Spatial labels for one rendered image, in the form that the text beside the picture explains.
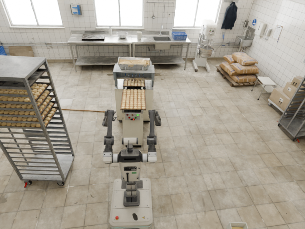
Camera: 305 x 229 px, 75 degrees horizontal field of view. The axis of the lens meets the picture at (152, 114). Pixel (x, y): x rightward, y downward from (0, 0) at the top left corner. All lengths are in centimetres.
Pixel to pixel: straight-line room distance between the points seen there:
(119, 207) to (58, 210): 88
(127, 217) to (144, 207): 23
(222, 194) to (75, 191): 220
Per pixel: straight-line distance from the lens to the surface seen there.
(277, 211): 364
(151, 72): 358
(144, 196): 289
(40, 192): 353
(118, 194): 291
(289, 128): 496
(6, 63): 264
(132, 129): 339
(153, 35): 657
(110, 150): 212
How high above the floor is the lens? 277
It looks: 38 degrees down
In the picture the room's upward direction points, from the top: 3 degrees clockwise
